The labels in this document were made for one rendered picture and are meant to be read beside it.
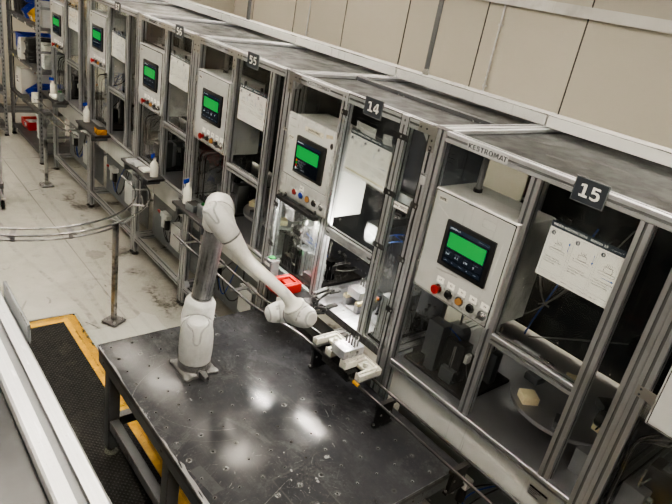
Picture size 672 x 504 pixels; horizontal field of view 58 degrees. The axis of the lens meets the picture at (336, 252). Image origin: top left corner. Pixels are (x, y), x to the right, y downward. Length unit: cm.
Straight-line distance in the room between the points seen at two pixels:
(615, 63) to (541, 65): 75
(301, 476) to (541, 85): 489
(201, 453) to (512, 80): 516
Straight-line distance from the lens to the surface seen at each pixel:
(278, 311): 289
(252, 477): 256
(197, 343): 291
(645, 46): 608
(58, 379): 414
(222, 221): 268
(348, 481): 262
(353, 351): 292
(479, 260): 243
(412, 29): 769
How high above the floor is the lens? 251
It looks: 24 degrees down
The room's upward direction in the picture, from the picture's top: 11 degrees clockwise
